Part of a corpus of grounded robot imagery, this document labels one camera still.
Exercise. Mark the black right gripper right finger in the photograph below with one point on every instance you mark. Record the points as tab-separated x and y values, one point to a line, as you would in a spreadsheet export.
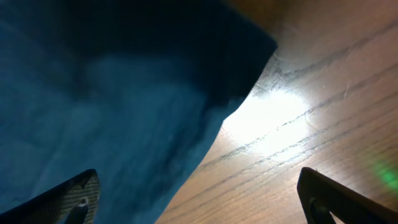
322	198

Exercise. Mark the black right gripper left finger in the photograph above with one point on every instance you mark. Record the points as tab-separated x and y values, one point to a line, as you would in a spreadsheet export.
55	205

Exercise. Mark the navy blue trousers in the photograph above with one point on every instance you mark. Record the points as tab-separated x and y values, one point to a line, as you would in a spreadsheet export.
136	90

